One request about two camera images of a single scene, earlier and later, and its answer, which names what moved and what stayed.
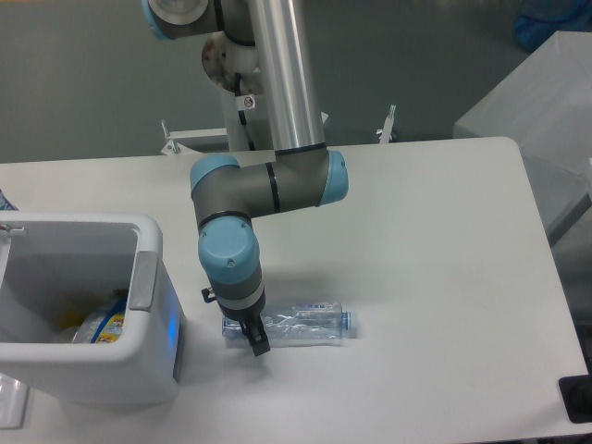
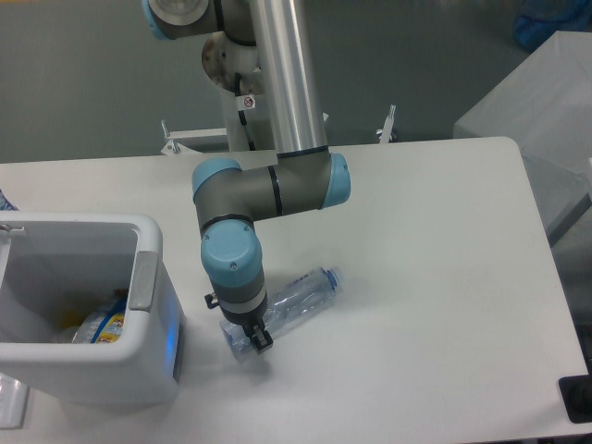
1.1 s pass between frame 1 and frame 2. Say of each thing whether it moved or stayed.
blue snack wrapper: stayed
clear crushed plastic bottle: moved
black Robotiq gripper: stayed
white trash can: stayed
